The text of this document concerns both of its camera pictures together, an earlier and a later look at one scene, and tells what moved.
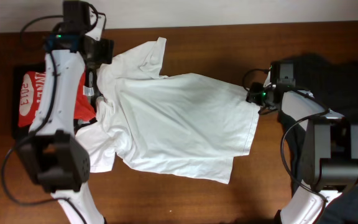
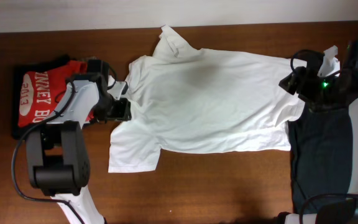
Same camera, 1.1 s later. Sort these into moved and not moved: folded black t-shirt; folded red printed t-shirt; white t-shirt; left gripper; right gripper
Moved: right gripper; left gripper; white t-shirt
Not moved: folded black t-shirt; folded red printed t-shirt
